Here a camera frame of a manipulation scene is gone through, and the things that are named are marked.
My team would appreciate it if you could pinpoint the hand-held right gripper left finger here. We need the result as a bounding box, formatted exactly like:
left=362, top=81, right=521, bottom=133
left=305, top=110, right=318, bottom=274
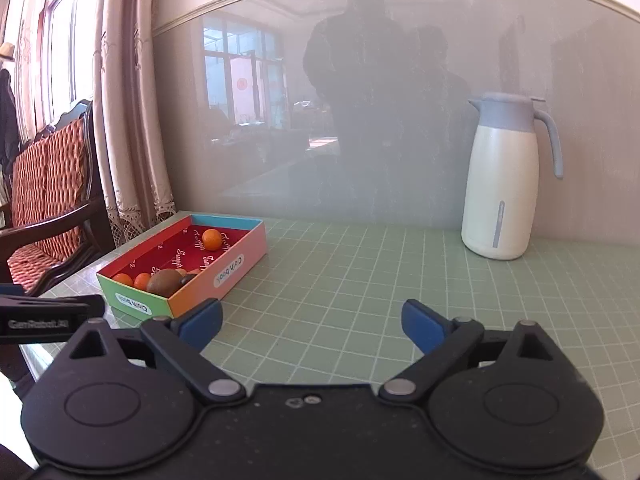
left=47, top=297, right=247, bottom=406

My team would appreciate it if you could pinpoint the beige embroidered curtain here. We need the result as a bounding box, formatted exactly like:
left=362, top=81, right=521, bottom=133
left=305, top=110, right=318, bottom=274
left=92, top=0, right=178, bottom=248

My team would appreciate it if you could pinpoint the brown kiwi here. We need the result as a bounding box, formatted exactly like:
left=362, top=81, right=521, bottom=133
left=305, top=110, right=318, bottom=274
left=146, top=269, right=184, bottom=295

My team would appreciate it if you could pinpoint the colourful cardboard box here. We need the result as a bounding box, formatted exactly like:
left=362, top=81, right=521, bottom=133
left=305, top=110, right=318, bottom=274
left=96, top=214, right=267, bottom=320

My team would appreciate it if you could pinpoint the black hanging jacket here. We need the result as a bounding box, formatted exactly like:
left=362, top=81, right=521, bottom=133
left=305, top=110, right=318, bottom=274
left=0, top=67, right=21, bottom=176

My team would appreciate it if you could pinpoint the wooden sofa with red cushions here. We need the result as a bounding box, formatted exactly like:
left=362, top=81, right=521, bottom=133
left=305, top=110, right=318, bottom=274
left=0, top=100, right=113, bottom=297

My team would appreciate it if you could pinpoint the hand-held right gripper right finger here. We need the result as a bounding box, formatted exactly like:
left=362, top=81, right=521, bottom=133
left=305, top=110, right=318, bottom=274
left=378, top=299, right=576, bottom=405

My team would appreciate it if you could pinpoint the white and grey thermos jug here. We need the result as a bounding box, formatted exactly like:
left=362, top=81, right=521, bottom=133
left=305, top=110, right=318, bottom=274
left=460, top=92, right=565, bottom=261

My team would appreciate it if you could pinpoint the green checked table cover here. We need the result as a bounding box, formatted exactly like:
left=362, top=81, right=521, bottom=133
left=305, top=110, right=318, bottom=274
left=20, top=210, right=640, bottom=480

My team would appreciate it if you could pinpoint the window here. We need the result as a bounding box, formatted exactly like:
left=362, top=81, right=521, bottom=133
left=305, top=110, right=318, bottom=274
left=20, top=0, right=108, bottom=131

